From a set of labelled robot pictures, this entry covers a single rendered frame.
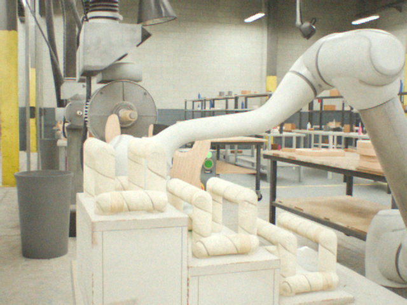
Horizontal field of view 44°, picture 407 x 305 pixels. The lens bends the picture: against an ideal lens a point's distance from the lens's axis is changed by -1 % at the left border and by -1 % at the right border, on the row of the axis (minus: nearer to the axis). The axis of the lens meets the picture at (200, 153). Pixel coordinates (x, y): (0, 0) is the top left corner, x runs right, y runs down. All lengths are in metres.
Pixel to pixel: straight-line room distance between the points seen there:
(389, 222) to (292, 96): 0.50
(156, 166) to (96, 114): 1.07
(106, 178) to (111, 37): 0.86
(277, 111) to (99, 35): 0.60
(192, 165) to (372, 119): 0.60
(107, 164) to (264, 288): 0.33
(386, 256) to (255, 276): 0.79
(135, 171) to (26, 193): 3.60
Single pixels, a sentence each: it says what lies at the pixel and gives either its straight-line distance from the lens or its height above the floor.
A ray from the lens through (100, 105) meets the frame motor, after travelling 1.86.
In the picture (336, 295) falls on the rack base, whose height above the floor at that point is 0.94.
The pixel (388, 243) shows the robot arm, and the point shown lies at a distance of 1.58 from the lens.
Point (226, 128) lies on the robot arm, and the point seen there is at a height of 1.22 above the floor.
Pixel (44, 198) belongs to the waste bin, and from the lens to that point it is 4.49.
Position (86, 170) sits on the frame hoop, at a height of 1.15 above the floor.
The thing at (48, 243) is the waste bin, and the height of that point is 0.14.
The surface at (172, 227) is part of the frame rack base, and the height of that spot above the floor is 1.09.
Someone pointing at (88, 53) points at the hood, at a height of 1.43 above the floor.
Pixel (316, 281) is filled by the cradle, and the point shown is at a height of 0.97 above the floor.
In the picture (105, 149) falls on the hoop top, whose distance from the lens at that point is 0.79.
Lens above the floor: 1.26
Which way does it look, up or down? 5 degrees down
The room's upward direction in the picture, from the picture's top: 1 degrees clockwise
